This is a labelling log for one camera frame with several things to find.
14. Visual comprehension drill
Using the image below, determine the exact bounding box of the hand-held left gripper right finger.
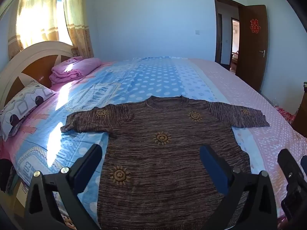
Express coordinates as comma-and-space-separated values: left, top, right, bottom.
200, 144, 279, 230

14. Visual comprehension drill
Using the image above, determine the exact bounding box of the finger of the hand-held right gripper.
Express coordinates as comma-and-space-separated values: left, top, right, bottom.
300, 155, 307, 176
277, 149, 303, 192

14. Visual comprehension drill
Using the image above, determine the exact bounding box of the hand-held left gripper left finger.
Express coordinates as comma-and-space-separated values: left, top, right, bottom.
24, 144, 103, 230

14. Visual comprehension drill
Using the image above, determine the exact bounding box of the brown knit sweater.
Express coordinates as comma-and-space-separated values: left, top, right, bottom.
60, 95, 271, 230

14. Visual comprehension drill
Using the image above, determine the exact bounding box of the red patterned cloth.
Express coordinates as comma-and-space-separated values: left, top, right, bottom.
275, 105, 296, 124

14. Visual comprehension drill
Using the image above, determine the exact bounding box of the wooden cabinet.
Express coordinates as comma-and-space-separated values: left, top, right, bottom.
291, 81, 307, 137

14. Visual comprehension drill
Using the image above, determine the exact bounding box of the cardboard box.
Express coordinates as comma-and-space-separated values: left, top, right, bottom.
7, 176, 31, 221

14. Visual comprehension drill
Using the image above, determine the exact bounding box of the dark cloth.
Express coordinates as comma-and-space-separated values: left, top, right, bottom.
0, 159, 13, 193

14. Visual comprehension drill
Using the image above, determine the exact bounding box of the grey patterned pillow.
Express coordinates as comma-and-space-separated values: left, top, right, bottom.
0, 80, 57, 142

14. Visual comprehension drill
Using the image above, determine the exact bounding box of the folded pink blanket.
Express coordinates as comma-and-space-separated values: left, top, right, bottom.
49, 57, 102, 85

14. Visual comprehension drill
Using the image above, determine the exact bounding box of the brown wooden door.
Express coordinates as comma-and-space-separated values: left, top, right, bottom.
235, 5, 268, 92

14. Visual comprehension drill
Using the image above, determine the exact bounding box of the bed with blue-pink sheet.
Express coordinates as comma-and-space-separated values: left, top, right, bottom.
0, 56, 307, 230

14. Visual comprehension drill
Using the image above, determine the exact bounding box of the white wooden headboard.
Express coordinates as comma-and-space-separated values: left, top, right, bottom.
0, 41, 75, 113

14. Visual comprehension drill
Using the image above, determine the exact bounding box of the red paper door decoration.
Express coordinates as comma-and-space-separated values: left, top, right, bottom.
249, 19, 261, 33

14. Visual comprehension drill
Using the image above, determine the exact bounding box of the yellow patterned curtain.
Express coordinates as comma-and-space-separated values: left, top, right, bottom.
8, 0, 94, 60

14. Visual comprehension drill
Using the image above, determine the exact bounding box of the brown door frame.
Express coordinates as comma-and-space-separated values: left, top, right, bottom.
213, 0, 246, 65

